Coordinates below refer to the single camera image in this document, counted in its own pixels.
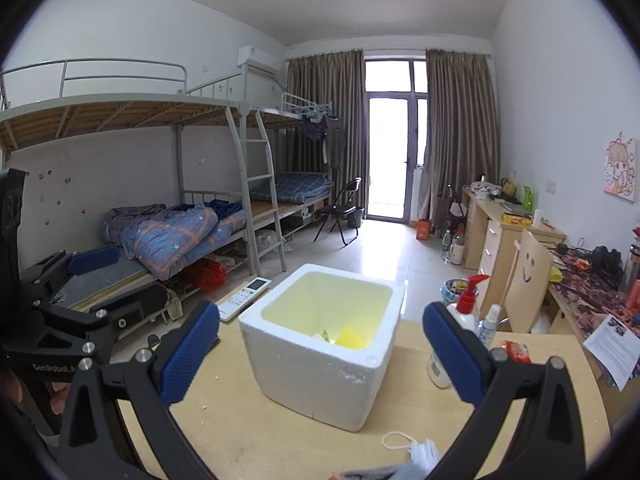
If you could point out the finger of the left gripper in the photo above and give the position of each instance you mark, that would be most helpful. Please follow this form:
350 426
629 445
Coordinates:
65 331
61 266

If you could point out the orange bag on floor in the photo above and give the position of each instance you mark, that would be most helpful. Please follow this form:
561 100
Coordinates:
423 229

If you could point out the metal bunk bed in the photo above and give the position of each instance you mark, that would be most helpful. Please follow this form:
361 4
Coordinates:
93 134

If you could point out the clear water bottle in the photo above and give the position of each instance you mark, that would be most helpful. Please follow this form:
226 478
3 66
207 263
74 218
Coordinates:
631 270

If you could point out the white styrofoam box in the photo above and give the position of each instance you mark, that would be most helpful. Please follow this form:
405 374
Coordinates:
320 342

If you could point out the right brown curtain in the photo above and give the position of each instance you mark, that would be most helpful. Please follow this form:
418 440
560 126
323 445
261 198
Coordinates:
463 135

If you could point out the white remote control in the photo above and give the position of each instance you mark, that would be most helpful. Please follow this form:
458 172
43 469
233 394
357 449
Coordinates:
241 298

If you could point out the wooden desk with patterned cloth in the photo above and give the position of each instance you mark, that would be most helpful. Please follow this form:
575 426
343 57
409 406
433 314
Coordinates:
584 300

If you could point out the brown curtain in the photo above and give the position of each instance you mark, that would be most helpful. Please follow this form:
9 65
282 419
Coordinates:
463 135
337 143

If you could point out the grey sock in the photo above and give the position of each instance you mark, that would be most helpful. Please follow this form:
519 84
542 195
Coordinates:
385 472

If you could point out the wooden chair smiley face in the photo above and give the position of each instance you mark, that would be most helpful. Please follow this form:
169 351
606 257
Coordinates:
527 283

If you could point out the white printed paper sheet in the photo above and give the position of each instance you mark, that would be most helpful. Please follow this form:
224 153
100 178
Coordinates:
616 347

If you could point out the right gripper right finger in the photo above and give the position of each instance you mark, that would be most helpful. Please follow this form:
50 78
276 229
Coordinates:
548 442

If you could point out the left brown curtain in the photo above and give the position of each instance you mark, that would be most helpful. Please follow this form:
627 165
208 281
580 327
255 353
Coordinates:
337 143

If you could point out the red cylindrical container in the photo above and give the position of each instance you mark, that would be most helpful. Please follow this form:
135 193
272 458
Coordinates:
632 301

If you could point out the white air conditioner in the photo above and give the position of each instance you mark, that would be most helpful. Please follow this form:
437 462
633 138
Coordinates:
255 58

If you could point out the trash bin with liner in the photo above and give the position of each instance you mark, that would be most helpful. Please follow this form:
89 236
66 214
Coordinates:
452 289

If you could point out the wooden drawer desk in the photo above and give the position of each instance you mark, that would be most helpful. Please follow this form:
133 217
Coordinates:
490 246

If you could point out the blue patterned quilt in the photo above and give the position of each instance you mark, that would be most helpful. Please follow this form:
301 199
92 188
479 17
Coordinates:
165 240

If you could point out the red snack packet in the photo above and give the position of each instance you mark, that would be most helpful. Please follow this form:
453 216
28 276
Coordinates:
516 351

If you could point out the blue checkered mattress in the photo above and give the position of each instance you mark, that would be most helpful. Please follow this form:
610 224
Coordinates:
294 187

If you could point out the person's left hand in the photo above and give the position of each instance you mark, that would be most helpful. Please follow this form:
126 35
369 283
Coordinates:
12 388

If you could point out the blue face mask stack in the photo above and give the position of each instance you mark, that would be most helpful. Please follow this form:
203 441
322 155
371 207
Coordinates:
423 456

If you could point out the anime wall picture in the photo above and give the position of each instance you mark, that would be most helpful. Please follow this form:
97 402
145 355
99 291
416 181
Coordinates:
620 167

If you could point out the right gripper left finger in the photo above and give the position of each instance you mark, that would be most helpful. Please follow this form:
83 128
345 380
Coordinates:
95 442

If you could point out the black folding chair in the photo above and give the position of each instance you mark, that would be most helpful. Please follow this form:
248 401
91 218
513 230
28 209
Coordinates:
342 207

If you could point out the glass balcony door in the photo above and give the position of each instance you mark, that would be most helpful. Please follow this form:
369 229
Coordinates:
397 103

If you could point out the white lotion pump bottle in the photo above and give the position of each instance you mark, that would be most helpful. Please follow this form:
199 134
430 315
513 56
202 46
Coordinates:
447 328

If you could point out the yellow foam net sleeve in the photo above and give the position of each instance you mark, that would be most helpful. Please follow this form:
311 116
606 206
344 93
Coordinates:
353 338

